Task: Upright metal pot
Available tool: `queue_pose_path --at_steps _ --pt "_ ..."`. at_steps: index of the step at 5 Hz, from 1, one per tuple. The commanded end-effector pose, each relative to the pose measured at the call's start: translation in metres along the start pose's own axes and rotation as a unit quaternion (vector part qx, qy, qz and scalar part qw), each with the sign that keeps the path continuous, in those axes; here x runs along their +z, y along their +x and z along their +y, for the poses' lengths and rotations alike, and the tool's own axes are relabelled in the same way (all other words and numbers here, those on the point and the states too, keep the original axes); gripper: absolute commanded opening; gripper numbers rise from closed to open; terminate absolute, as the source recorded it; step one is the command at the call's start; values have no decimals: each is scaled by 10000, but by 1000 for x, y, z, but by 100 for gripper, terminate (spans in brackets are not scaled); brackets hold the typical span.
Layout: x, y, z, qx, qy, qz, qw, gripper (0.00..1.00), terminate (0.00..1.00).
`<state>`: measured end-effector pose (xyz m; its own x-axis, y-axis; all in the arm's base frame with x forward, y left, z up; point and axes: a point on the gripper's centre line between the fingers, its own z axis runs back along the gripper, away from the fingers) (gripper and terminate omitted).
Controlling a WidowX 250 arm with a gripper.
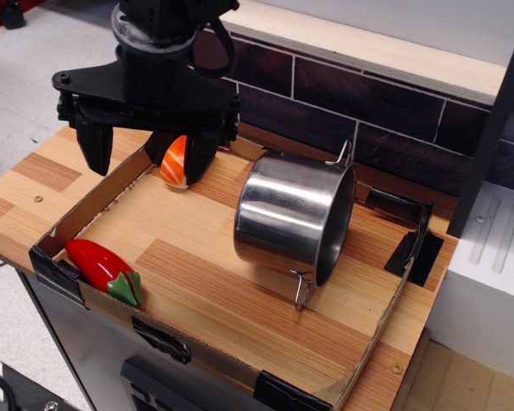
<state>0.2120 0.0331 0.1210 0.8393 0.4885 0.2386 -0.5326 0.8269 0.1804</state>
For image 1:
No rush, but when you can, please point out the black cable loop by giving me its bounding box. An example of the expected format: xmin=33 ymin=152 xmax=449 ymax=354
xmin=187 ymin=16 xmax=236 ymax=80

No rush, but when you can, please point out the brick pattern backsplash shelf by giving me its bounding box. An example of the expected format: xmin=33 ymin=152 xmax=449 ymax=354
xmin=188 ymin=0 xmax=514 ymax=239

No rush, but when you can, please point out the cardboard fence with black tape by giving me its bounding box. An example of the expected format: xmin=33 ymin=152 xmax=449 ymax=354
xmin=31 ymin=129 xmax=452 ymax=410

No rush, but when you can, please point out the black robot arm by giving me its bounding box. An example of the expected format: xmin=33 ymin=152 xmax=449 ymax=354
xmin=52 ymin=1 xmax=244 ymax=184

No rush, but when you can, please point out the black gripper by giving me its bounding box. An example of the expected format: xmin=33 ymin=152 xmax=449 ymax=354
xmin=52 ymin=49 xmax=242 ymax=185

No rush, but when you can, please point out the stainless steel pot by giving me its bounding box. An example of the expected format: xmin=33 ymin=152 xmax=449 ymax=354
xmin=234 ymin=151 xmax=356 ymax=310

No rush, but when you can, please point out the black panel under table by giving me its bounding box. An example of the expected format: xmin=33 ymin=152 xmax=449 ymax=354
xmin=120 ymin=360 xmax=261 ymax=410

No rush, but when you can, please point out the salmon nigiri sushi toy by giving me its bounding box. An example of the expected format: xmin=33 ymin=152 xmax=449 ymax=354
xmin=160 ymin=135 xmax=188 ymax=189

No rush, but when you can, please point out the black cable lower left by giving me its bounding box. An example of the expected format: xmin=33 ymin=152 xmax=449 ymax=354
xmin=0 ymin=366 xmax=25 ymax=411

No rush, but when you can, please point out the black chair wheel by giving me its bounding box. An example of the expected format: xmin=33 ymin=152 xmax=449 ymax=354
xmin=0 ymin=0 xmax=26 ymax=30

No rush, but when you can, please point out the red chili pepper toy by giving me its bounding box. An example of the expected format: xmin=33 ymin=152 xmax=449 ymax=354
xmin=65 ymin=239 xmax=141 ymax=307

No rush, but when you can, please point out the white plastic sink drainer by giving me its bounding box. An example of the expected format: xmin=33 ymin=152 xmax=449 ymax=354
xmin=427 ymin=182 xmax=514 ymax=378

